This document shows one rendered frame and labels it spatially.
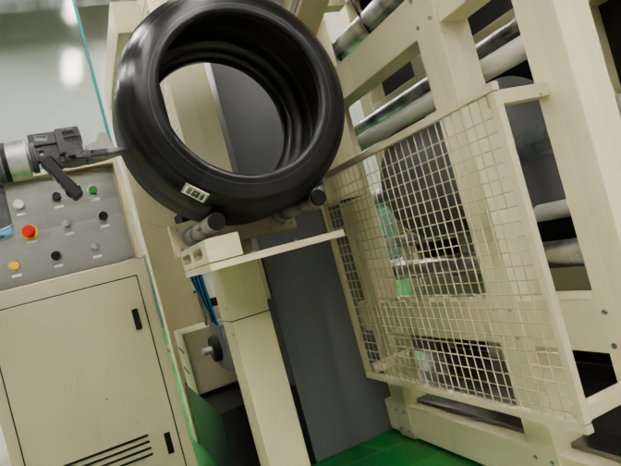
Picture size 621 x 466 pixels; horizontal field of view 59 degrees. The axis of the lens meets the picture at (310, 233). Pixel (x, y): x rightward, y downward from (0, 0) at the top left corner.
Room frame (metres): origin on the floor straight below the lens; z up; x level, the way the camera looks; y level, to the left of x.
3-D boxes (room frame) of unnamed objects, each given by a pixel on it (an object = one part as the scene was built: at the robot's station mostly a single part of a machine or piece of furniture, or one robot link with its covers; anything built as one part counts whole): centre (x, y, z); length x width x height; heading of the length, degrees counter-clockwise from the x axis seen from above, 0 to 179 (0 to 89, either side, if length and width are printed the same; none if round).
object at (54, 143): (1.29, 0.52, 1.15); 0.12 x 0.08 x 0.09; 113
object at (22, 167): (1.26, 0.60, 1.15); 0.10 x 0.05 x 0.09; 23
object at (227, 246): (1.49, 0.28, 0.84); 0.36 x 0.09 x 0.06; 23
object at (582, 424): (1.47, -0.24, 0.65); 0.90 x 0.02 x 0.70; 23
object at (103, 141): (1.32, 0.42, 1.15); 0.09 x 0.03 x 0.06; 113
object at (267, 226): (1.71, 0.22, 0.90); 0.40 x 0.03 x 0.10; 113
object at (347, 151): (1.90, -0.11, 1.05); 0.20 x 0.15 x 0.30; 23
